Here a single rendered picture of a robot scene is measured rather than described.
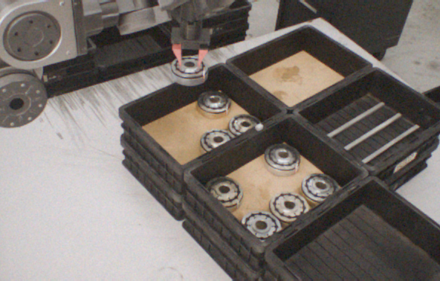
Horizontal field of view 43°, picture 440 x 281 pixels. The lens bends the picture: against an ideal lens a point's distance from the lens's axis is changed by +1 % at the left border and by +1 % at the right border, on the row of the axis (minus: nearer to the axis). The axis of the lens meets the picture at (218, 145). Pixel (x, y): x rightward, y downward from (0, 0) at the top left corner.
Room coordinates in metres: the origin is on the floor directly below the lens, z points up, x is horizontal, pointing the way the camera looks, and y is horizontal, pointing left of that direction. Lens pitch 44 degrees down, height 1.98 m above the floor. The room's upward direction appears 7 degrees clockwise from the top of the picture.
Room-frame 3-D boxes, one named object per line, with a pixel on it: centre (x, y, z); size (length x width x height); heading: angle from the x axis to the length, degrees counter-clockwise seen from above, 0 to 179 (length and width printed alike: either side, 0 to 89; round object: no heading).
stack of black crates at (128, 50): (2.17, 0.48, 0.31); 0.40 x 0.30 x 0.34; 127
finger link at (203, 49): (1.27, 0.09, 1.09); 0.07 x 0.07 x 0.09; 6
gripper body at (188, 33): (1.27, 0.11, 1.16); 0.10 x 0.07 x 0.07; 96
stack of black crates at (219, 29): (2.41, 0.16, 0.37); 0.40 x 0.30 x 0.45; 127
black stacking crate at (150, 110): (1.22, 0.05, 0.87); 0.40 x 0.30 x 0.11; 135
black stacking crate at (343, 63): (1.50, -0.23, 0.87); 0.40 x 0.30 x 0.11; 135
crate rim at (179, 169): (1.22, 0.05, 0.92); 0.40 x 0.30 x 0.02; 135
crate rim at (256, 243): (1.01, -0.16, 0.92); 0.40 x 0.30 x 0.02; 135
